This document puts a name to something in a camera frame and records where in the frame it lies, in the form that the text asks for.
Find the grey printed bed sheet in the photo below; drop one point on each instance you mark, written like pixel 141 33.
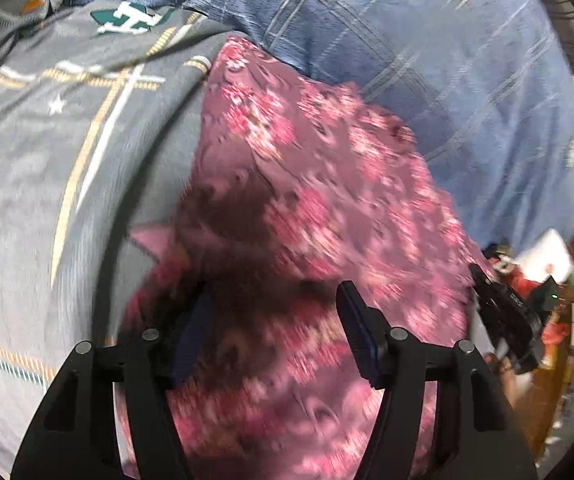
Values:
pixel 32 185

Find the pink floral cloth garment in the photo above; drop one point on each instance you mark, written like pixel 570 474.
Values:
pixel 317 200

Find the red and black small item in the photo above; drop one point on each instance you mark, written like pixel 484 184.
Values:
pixel 501 260

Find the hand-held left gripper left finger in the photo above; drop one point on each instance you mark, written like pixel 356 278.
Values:
pixel 193 340

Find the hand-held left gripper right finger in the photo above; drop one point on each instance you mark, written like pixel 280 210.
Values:
pixel 362 340

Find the blue plaid quilt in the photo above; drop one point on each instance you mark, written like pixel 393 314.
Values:
pixel 442 70

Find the red plastic bag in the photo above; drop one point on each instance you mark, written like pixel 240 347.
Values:
pixel 557 332

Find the white paper bag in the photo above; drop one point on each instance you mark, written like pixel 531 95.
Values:
pixel 547 255

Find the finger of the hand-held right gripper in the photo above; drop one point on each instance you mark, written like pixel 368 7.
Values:
pixel 484 295

